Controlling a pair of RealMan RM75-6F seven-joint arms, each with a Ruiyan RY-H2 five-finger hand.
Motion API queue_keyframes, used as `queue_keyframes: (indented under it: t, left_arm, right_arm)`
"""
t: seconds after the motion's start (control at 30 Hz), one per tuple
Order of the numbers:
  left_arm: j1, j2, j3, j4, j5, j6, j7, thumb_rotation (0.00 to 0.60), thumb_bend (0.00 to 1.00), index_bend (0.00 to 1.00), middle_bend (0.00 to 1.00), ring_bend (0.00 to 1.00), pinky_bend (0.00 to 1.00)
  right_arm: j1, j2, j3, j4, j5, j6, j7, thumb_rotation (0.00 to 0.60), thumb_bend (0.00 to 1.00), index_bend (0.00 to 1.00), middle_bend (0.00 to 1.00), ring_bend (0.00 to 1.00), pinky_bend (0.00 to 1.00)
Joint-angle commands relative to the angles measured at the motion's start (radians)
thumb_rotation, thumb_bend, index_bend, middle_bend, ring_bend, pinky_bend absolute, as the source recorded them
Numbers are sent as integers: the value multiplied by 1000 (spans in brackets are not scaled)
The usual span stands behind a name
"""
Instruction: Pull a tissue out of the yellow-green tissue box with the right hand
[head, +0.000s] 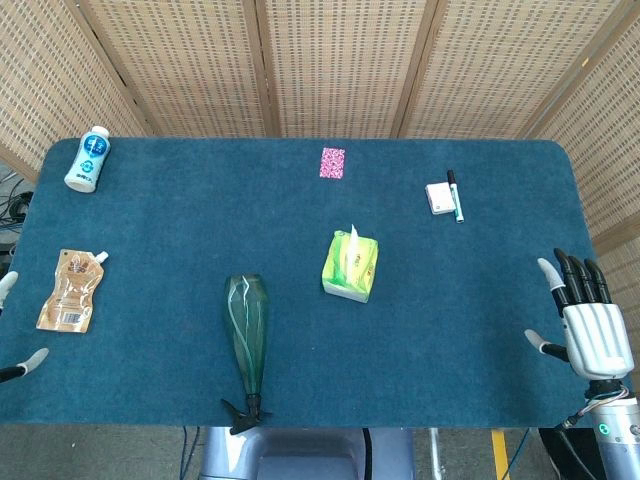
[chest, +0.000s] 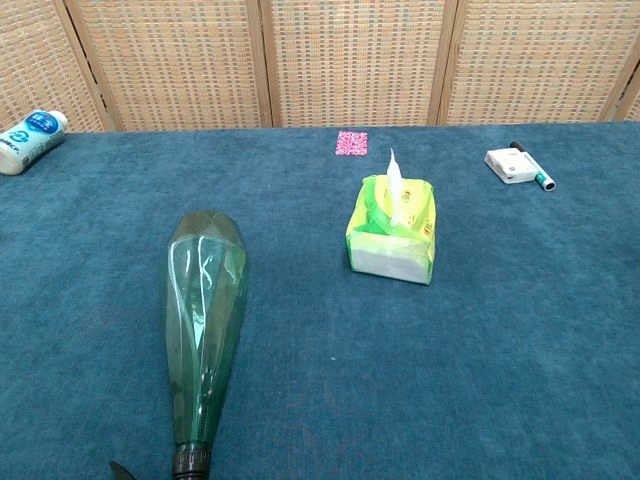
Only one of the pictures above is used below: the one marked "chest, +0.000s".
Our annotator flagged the green yellow tissue pack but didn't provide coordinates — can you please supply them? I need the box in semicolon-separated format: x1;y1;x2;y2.
344;174;437;287

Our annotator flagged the blue table cloth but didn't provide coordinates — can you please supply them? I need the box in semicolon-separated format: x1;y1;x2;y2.
0;120;640;480

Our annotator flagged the small pink sponge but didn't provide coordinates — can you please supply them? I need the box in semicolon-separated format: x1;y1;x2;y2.
334;130;370;157

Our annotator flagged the green plastic bottle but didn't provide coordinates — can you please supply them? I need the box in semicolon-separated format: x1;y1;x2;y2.
159;210;250;477

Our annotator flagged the woven folding screen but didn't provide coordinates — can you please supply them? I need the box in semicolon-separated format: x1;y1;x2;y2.
0;0;640;133

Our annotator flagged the white small box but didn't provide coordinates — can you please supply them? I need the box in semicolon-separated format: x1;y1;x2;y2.
484;148;540;186

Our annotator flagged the green white marker pen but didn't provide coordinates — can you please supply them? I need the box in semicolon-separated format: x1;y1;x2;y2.
509;141;557;193

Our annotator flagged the white blue label bottle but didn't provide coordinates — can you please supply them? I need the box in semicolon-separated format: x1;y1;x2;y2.
0;109;69;177

